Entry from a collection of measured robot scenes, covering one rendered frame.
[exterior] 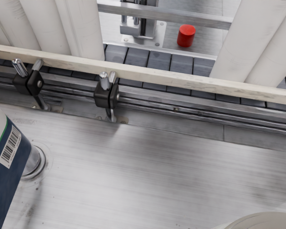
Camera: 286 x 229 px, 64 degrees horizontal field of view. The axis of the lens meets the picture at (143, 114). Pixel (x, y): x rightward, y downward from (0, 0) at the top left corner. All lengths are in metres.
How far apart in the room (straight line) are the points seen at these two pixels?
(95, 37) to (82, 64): 0.04
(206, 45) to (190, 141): 0.26
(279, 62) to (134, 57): 0.22
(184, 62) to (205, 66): 0.04
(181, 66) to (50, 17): 0.21
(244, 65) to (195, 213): 0.20
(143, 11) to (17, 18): 0.18
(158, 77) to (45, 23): 0.17
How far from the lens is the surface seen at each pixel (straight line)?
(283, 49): 0.34
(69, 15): 0.32
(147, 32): 0.50
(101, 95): 0.31
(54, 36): 0.37
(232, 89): 0.35
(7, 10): 0.38
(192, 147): 0.32
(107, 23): 0.56
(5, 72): 0.44
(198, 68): 0.40
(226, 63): 0.34
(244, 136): 0.42
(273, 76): 0.37
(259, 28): 0.30
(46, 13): 0.35
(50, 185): 0.31
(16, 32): 0.40
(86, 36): 0.34
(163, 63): 0.40
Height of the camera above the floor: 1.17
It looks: 59 degrees down
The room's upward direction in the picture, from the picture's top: 4 degrees clockwise
